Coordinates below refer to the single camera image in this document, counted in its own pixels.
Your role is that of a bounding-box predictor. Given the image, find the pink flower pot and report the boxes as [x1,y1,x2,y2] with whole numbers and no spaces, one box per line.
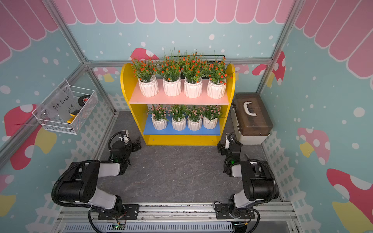
[170,104,188,131]
[148,104,169,131]
[187,106,203,132]
[201,105,223,130]

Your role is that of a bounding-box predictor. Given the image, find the orange flower pot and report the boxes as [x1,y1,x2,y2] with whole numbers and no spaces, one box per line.
[157,50,183,97]
[181,52,205,99]
[204,56,233,99]
[132,59,159,97]

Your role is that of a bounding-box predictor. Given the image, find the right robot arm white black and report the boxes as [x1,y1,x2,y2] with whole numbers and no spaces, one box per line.
[212,133,279,233]

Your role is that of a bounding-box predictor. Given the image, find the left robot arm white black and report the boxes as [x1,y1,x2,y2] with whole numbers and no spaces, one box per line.
[51,131,142,233]

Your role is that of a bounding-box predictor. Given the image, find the yellow rack pink blue shelves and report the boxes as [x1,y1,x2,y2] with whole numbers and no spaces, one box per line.
[120,64,236,146]

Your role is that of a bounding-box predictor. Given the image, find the brown lid storage box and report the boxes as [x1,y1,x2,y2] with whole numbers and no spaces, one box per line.
[231,93,274,145]

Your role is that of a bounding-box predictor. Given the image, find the black tape roll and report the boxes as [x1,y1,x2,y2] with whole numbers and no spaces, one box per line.
[78,95,91,107]

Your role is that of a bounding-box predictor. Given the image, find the small green circuit board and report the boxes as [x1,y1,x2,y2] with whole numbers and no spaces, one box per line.
[111,223,126,231]

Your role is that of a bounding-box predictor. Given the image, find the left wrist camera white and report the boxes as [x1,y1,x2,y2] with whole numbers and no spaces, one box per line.
[119,130,130,143]

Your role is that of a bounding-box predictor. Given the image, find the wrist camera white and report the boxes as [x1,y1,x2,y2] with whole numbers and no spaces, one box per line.
[225,133,236,149]
[119,130,130,143]

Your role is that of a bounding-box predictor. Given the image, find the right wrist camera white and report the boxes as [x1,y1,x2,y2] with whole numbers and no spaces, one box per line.
[225,133,236,149]

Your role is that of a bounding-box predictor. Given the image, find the yellow handled tool in basket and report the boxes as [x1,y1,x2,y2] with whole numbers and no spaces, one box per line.
[67,110,80,124]

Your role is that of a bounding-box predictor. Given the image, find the white wire wall basket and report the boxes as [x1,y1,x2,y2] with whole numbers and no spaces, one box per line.
[32,80,98,135]

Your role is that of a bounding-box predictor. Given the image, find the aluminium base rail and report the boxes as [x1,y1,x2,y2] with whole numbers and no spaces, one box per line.
[55,202,304,233]

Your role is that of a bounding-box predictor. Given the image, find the black wire mesh basket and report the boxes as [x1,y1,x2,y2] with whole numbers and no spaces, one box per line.
[180,53,226,79]

